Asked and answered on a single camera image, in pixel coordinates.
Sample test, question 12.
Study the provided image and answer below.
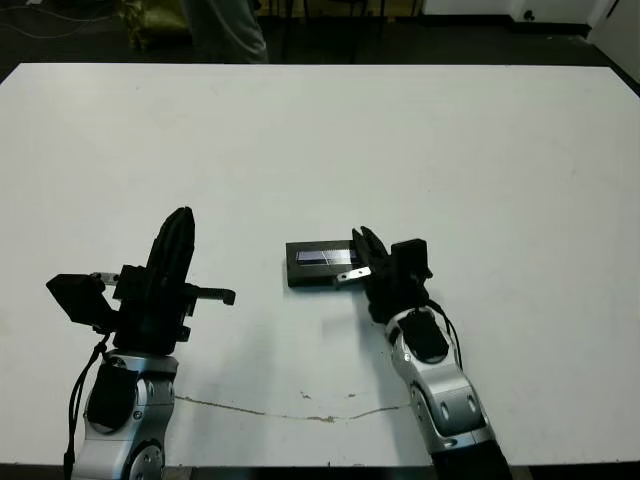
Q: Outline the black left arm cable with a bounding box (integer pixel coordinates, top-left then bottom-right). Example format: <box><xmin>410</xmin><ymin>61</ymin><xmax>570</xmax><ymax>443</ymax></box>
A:
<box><xmin>61</xmin><ymin>330</ymin><xmax>110</xmax><ymax>467</ymax></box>

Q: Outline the black box lid with strip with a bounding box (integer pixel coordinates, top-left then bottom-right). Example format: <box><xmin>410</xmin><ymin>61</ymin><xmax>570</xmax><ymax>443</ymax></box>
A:
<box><xmin>285</xmin><ymin>240</ymin><xmax>374</xmax><ymax>291</ymax></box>

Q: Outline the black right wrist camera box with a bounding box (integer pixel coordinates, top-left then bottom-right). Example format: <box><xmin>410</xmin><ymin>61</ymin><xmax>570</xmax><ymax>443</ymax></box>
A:
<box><xmin>389</xmin><ymin>239</ymin><xmax>434</xmax><ymax>282</ymax></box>

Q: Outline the person in grey trousers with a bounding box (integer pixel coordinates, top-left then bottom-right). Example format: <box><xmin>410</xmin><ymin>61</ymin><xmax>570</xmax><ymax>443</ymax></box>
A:
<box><xmin>180</xmin><ymin>0</ymin><xmax>272</xmax><ymax>65</ymax></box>

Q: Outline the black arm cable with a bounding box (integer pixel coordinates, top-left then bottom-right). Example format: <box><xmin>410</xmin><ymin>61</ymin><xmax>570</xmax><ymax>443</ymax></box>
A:
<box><xmin>423</xmin><ymin>293</ymin><xmax>467</xmax><ymax>372</ymax></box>
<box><xmin>61</xmin><ymin>330</ymin><xmax>110</xmax><ymax>467</ymax></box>

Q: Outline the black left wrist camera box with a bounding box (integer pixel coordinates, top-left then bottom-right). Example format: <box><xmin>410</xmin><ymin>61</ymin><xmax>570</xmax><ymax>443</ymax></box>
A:
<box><xmin>45</xmin><ymin>272</ymin><xmax>122</xmax><ymax>335</ymax></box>

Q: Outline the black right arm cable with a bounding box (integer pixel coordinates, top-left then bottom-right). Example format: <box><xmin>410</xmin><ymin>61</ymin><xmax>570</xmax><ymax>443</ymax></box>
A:
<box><xmin>423</xmin><ymin>293</ymin><xmax>467</xmax><ymax>372</ymax></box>

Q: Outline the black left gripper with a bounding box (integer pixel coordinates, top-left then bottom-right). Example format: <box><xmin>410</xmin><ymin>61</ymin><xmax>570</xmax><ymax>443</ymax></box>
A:
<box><xmin>91</xmin><ymin>205</ymin><xmax>238</xmax><ymax>355</ymax></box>

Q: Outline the black metal chair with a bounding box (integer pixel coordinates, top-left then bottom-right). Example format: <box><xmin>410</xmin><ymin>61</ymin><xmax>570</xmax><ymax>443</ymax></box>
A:
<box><xmin>278</xmin><ymin>0</ymin><xmax>392</xmax><ymax>65</ymax></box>

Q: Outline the white floor cable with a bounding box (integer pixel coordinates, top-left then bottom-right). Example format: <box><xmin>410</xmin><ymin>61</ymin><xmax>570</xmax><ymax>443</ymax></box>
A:
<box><xmin>0</xmin><ymin>0</ymin><xmax>126</xmax><ymax>42</ymax></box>

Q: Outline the white cabinet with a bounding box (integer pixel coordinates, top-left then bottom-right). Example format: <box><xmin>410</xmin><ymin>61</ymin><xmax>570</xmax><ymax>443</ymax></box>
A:
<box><xmin>587</xmin><ymin>0</ymin><xmax>640</xmax><ymax>97</ymax></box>

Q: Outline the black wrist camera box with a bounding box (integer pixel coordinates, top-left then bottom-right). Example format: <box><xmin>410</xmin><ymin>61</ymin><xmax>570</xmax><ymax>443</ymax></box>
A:
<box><xmin>389</xmin><ymin>239</ymin><xmax>434</xmax><ymax>282</ymax></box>
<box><xmin>45</xmin><ymin>272</ymin><xmax>122</xmax><ymax>335</ymax></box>

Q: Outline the yellow green bag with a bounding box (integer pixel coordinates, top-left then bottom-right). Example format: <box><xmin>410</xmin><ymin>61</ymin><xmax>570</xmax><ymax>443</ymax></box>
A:
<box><xmin>121</xmin><ymin>0</ymin><xmax>192</xmax><ymax>50</ymax></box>

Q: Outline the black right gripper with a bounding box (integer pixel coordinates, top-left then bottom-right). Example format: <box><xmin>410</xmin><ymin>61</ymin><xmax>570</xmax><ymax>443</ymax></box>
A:
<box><xmin>333</xmin><ymin>225</ymin><xmax>437</xmax><ymax>325</ymax></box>

